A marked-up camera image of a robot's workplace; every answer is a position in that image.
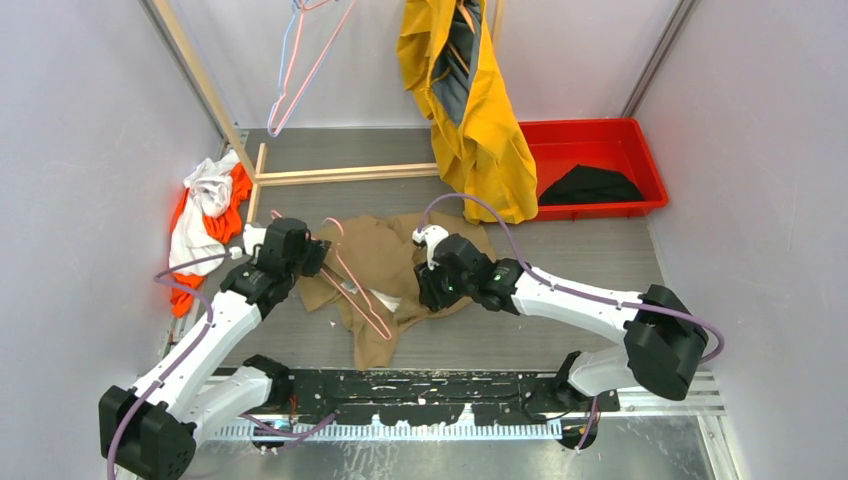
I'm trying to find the tan brown garment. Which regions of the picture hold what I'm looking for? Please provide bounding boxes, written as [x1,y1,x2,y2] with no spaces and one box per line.
[314,213,471,370]

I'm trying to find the yellow pleated skirt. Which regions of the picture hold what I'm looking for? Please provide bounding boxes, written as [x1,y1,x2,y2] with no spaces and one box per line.
[396,1,539,224]

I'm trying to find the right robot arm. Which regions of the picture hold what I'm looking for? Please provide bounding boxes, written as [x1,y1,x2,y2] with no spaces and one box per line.
[412,225,708,411]

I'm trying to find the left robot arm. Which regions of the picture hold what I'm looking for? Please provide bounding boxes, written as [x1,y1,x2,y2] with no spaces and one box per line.
[98,218,332,479]

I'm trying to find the orange cloth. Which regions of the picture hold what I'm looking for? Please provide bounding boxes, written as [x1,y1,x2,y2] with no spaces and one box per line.
[170,162,252,291]

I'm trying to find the wooden clothes rack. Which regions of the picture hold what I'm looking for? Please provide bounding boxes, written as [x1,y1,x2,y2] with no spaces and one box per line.
[152,0,508,230]

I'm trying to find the white cloth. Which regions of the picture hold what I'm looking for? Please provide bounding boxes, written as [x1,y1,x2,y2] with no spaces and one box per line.
[169,150,239,268]

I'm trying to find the black garment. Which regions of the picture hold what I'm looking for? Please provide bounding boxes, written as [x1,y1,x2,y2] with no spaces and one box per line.
[539,165,645,206]

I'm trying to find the red plastic bin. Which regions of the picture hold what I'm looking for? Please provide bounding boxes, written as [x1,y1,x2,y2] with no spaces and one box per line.
[520,118,669,221]

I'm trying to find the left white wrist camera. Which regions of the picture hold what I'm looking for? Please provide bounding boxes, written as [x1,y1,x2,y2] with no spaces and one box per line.
[228,223,267,260]

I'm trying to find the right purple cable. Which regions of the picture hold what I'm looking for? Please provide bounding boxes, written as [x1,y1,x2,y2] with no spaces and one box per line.
[417,192,727,453]

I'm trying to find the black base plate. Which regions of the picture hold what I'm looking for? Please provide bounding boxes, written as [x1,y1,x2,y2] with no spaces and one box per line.
[249,369,590,427]

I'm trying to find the blue wire hanger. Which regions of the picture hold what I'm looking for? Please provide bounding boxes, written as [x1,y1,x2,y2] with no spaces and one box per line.
[266,1,310,138]

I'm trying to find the aluminium rail frame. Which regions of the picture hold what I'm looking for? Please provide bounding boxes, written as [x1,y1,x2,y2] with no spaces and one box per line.
[109,374,740,480]

